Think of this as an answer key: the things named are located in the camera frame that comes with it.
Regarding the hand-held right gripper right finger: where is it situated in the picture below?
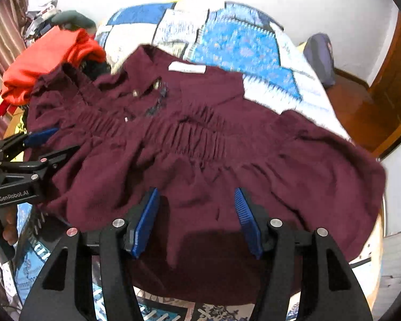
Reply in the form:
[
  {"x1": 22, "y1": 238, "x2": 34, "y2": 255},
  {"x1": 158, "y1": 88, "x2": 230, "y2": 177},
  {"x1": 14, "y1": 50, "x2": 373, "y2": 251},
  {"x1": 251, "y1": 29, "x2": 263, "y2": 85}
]
[{"x1": 234, "y1": 187, "x2": 375, "y2": 321}]

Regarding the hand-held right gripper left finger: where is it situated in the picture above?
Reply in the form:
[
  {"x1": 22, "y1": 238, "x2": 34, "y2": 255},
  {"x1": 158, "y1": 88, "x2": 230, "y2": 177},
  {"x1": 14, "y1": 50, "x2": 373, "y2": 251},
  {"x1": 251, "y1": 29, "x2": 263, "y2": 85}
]
[{"x1": 20, "y1": 187, "x2": 161, "y2": 321}]

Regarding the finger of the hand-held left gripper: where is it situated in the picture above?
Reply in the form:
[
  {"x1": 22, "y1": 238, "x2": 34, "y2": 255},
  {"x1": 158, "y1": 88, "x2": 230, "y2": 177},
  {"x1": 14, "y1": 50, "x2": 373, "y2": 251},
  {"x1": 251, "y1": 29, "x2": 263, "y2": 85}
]
[
  {"x1": 0, "y1": 128, "x2": 60, "y2": 163},
  {"x1": 0, "y1": 145, "x2": 81, "y2": 182}
]

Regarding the blue patchwork blanket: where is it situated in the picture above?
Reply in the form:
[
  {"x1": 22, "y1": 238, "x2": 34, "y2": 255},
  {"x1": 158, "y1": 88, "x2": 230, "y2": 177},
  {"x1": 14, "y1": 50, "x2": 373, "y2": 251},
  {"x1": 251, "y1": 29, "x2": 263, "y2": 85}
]
[{"x1": 11, "y1": 2, "x2": 385, "y2": 321}]

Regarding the dark green cloth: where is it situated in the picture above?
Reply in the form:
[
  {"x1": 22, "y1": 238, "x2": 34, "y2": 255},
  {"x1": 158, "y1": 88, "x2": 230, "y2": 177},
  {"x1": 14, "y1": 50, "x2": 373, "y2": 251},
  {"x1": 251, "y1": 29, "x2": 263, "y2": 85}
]
[{"x1": 50, "y1": 10, "x2": 97, "y2": 36}]

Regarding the grey backpack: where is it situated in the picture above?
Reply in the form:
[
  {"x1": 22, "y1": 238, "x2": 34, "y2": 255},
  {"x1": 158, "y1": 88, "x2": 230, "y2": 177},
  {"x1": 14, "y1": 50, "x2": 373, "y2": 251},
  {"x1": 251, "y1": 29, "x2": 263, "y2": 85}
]
[{"x1": 302, "y1": 33, "x2": 336, "y2": 87}]

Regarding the brown striped curtain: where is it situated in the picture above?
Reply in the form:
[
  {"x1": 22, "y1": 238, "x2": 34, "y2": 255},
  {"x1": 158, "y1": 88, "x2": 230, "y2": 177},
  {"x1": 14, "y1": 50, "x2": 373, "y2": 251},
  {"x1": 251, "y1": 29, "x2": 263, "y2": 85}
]
[{"x1": 0, "y1": 0, "x2": 29, "y2": 74}]

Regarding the brown wooden door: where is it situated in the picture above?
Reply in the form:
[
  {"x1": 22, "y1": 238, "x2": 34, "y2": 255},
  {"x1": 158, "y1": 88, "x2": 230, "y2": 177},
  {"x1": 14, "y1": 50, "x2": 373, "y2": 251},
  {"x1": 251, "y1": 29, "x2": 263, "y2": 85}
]
[{"x1": 368, "y1": 10, "x2": 401, "y2": 158}]

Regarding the red cloth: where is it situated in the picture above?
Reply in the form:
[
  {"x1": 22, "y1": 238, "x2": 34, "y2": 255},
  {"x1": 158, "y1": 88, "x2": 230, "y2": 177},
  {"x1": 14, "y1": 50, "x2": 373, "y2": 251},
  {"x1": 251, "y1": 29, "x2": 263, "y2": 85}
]
[{"x1": 0, "y1": 27, "x2": 106, "y2": 117}]

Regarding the person's left hand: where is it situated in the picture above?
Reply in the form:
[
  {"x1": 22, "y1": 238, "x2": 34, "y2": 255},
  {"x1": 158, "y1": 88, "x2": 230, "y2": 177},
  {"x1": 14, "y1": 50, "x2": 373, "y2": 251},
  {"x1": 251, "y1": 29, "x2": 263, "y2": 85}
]
[{"x1": 0, "y1": 202, "x2": 20, "y2": 246}]

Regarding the maroon button dress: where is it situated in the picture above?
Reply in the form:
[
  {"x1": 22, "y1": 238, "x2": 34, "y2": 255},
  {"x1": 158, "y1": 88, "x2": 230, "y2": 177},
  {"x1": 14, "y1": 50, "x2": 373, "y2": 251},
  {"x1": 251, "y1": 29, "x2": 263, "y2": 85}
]
[{"x1": 22, "y1": 45, "x2": 388, "y2": 305}]

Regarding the pile of clutter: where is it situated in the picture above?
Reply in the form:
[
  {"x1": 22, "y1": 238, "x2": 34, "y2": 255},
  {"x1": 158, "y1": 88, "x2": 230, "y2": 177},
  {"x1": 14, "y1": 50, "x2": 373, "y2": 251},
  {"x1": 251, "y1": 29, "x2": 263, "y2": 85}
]
[{"x1": 25, "y1": 0, "x2": 59, "y2": 41}]

